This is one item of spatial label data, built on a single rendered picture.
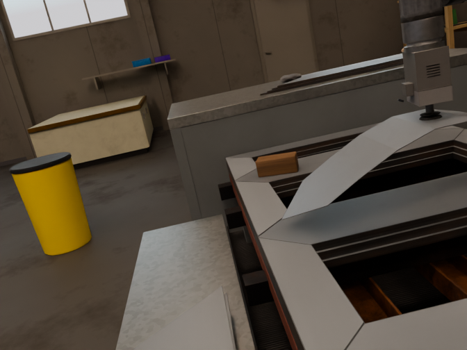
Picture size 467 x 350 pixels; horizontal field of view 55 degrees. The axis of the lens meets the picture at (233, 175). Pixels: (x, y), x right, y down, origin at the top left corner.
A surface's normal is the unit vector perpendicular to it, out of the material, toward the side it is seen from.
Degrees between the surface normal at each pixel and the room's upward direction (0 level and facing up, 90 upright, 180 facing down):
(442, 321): 0
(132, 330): 0
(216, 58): 90
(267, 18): 90
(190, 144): 90
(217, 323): 0
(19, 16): 90
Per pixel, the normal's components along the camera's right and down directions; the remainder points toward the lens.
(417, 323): -0.20, -0.94
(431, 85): -0.09, 0.29
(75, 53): 0.14, 0.24
